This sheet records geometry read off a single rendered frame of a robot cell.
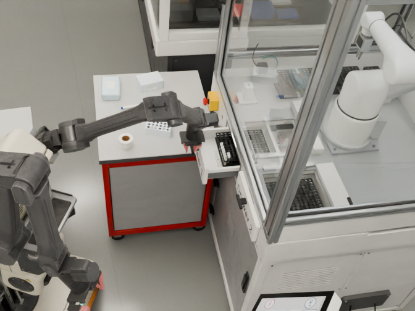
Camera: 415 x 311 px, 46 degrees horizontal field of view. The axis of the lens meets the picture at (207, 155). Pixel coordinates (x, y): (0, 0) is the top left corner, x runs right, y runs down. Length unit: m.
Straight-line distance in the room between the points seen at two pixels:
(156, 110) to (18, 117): 1.18
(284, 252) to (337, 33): 1.00
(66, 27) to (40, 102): 0.96
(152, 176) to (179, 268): 0.64
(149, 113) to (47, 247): 0.49
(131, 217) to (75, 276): 1.27
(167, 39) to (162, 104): 1.25
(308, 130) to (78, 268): 0.77
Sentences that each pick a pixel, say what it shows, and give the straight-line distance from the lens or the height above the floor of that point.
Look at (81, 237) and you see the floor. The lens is 3.01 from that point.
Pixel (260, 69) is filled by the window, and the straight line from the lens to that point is 1.86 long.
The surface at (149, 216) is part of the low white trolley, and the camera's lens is 2.77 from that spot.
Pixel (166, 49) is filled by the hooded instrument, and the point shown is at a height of 0.85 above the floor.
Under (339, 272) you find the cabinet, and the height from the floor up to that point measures 0.60.
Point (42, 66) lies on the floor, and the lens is 4.13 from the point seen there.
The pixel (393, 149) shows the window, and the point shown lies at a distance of 1.69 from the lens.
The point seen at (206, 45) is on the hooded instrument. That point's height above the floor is 0.87.
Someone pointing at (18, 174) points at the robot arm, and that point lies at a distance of 1.19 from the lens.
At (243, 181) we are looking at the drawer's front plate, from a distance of 2.08.
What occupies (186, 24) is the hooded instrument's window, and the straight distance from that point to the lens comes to 2.77.
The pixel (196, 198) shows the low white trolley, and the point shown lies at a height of 0.37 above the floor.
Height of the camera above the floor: 2.52
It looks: 48 degrees down
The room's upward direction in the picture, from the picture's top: 8 degrees clockwise
